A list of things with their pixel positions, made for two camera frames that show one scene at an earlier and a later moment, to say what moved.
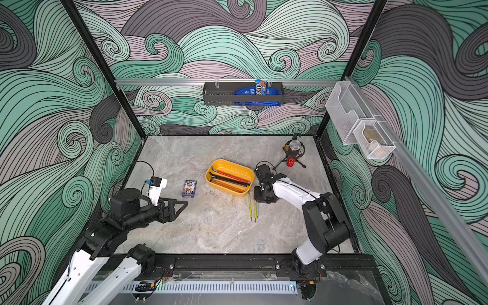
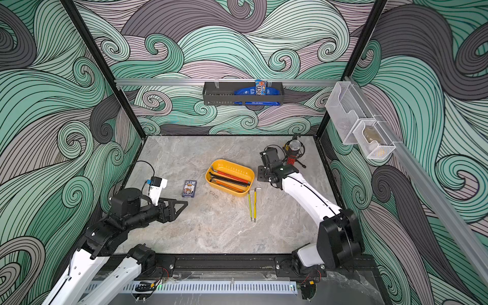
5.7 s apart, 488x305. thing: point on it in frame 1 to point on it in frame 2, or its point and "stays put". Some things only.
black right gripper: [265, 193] to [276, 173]
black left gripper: [170, 215] stays put
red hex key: [231, 176] stays put
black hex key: [227, 180] stays put
